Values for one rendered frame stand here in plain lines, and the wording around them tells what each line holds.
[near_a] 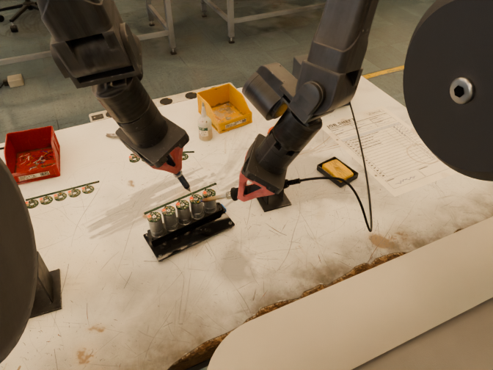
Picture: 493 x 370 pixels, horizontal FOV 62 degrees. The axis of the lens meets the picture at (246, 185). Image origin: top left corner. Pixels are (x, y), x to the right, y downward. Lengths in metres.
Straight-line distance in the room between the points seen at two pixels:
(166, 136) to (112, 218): 0.31
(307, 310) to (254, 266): 0.47
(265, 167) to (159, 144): 0.17
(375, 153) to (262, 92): 0.47
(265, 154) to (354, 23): 0.23
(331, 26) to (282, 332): 0.39
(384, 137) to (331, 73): 0.56
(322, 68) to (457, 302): 0.34
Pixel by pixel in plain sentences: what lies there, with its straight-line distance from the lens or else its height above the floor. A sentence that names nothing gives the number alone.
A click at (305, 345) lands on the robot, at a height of 1.11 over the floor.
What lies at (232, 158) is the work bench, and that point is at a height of 0.75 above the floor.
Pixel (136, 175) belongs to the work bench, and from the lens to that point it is 0.95.
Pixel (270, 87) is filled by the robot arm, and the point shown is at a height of 1.05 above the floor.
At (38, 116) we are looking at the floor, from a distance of 2.77.
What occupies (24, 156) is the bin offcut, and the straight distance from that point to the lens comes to 1.09.
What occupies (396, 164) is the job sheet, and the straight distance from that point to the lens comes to 1.01.
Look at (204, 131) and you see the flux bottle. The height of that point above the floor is 0.78.
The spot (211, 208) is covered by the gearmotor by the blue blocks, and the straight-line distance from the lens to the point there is 0.80.
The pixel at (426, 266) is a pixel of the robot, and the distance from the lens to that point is 0.33.
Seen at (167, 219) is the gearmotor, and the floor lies 0.80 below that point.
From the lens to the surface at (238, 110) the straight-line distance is 1.13.
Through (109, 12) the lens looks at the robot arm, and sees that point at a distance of 0.48.
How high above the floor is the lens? 1.35
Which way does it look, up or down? 42 degrees down
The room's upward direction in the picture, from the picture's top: straight up
